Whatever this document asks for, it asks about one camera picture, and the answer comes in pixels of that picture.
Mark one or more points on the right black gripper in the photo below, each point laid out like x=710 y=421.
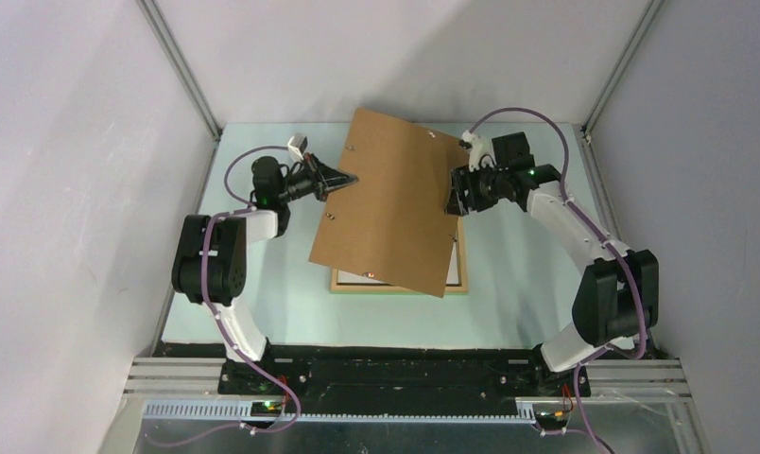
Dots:
x=462 y=179

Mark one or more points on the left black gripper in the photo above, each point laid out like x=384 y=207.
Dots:
x=324 y=179

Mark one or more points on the brown backing board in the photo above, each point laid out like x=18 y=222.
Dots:
x=392 y=223

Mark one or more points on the seaside landscape photo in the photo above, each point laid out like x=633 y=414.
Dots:
x=342 y=280

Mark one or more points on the wooden picture frame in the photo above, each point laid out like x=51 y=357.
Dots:
x=458 y=236

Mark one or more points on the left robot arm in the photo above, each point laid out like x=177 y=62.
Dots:
x=210 y=266

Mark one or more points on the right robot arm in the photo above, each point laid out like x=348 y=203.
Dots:
x=618 y=292

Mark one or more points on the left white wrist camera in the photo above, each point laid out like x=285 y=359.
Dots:
x=296 y=146

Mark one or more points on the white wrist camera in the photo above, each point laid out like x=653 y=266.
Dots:
x=296 y=146
x=479 y=151

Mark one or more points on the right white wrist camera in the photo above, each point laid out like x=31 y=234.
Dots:
x=479 y=151

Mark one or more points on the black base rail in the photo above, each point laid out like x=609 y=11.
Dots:
x=400 y=382

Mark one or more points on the aluminium frame rails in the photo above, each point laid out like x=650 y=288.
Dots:
x=171 y=405

